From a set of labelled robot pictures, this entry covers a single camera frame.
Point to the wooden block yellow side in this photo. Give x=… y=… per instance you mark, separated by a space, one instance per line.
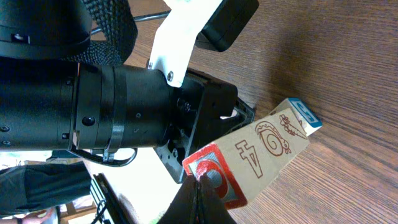
x=278 y=139

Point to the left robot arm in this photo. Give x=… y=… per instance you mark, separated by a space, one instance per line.
x=90 y=78

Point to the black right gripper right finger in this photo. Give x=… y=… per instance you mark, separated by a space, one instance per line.
x=211 y=210

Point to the wooden block red letter D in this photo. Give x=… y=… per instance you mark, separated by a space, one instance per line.
x=209 y=162

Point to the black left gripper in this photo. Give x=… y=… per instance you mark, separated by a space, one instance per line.
x=204 y=109

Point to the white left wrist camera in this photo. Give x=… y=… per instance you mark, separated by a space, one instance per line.
x=207 y=24

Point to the wooden block letter H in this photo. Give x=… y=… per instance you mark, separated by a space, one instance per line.
x=251 y=178

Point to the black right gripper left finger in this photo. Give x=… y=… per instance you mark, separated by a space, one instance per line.
x=183 y=208

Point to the wooden block number five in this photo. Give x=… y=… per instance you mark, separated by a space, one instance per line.
x=307 y=119

